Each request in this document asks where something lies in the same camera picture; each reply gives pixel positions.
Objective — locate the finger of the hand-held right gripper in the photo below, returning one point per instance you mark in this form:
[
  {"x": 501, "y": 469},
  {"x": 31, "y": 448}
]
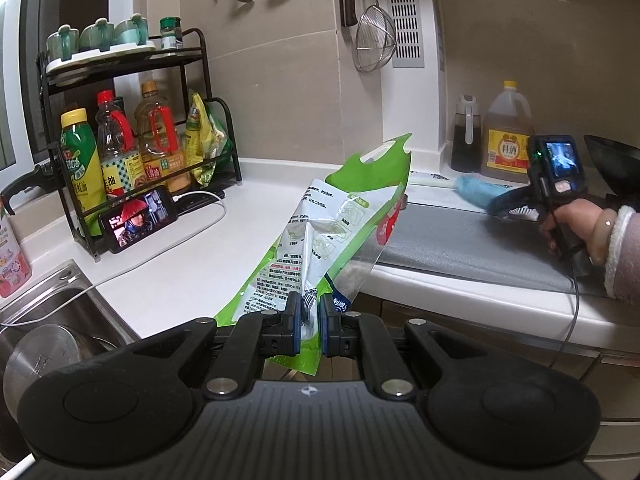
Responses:
[
  {"x": 510, "y": 199},
  {"x": 525, "y": 214}
]

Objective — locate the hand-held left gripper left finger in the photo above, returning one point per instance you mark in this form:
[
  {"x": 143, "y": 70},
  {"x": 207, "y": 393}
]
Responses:
[{"x": 296, "y": 327}]

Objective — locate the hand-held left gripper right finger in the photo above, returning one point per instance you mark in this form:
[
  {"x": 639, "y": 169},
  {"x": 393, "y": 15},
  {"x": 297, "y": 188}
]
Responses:
[{"x": 324, "y": 327}]

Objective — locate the blue cloth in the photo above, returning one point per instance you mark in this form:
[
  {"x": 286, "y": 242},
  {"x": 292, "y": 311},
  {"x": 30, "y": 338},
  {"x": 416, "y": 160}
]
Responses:
[{"x": 475, "y": 191}]

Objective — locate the green white plastic bag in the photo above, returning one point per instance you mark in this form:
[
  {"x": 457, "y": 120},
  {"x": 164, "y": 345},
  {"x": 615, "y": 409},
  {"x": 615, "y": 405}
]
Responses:
[{"x": 325, "y": 225}]

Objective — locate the person's right forearm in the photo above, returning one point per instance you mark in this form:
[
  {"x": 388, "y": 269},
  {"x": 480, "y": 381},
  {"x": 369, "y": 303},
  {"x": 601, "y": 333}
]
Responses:
[{"x": 625, "y": 255}]

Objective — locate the person's right hand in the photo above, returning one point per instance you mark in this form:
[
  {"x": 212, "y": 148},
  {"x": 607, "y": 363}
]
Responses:
[{"x": 580, "y": 220}]

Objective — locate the black wok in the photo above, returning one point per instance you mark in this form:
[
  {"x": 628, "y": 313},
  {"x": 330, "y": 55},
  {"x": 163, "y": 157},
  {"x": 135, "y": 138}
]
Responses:
[{"x": 617, "y": 165}]

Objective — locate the cooking wine jug yellow cap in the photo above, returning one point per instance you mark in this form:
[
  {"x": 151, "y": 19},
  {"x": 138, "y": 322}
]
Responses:
[{"x": 507, "y": 135}]

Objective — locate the dark soy sauce dispenser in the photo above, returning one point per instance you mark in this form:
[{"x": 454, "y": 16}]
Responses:
[{"x": 466, "y": 140}]

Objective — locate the pale jade bangle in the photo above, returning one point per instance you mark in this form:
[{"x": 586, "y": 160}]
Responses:
[{"x": 604, "y": 235}]

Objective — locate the white printed paper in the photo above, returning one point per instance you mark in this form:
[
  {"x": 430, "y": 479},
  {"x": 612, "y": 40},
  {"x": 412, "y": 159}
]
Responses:
[{"x": 430, "y": 178}]

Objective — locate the black smartphone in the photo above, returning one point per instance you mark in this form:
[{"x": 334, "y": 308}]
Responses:
[{"x": 137, "y": 220}]

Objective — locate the cabinet drawer front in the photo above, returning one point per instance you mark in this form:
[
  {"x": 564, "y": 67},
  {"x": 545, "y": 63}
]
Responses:
[{"x": 617, "y": 390}]

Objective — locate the metal mesh strainer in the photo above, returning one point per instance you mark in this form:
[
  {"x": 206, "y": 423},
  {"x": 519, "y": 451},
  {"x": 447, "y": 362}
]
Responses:
[{"x": 375, "y": 35}]

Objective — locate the yellow green snack packet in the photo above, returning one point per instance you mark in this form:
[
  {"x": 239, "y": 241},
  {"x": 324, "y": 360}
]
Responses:
[{"x": 202, "y": 135}]

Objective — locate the white vent grille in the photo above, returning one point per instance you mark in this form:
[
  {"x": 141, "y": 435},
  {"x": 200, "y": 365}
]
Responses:
[{"x": 406, "y": 10}]

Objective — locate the stainless steel sink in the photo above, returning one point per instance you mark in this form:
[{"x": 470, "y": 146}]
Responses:
[{"x": 55, "y": 290}]

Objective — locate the stainless steel pot lid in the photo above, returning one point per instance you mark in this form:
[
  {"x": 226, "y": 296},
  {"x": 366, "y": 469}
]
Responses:
[{"x": 47, "y": 360}]

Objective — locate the clear bottle red cap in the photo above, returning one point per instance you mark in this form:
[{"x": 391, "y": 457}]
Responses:
[{"x": 117, "y": 145}]

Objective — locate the green squeeze bottle yellow cap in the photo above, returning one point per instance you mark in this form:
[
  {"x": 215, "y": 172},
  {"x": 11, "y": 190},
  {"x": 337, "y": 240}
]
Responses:
[{"x": 80, "y": 160}]

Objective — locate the pink label bottle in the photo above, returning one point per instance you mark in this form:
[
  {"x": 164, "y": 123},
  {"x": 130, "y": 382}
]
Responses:
[{"x": 12, "y": 255}]

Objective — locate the small green-capped spice jar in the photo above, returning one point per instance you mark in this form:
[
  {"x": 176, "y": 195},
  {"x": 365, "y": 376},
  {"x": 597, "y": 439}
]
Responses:
[{"x": 170, "y": 35}]

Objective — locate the white seasoning jar tray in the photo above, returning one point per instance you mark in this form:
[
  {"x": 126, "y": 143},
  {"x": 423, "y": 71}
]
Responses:
[{"x": 100, "y": 57}]

